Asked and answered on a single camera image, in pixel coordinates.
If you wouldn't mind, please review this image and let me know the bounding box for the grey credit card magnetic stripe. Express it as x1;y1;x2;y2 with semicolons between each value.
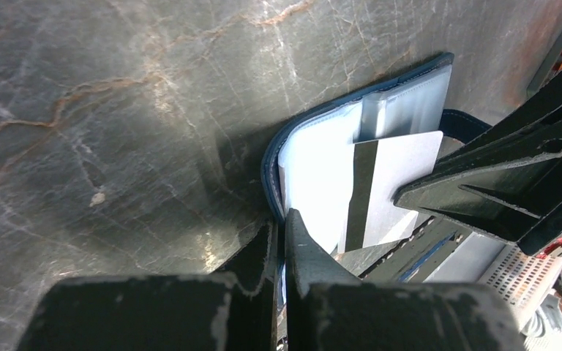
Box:
338;131;443;253

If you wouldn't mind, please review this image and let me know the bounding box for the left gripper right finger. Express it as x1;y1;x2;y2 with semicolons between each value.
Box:
285;209;524;350

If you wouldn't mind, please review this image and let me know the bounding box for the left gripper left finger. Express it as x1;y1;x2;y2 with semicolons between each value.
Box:
18;222;278;350

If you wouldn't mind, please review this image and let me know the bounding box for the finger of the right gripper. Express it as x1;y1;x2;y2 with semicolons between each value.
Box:
438;70;562;167
394;111;562;243

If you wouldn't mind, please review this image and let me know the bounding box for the blue card holder wallet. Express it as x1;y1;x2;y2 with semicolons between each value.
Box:
261;51;492;255

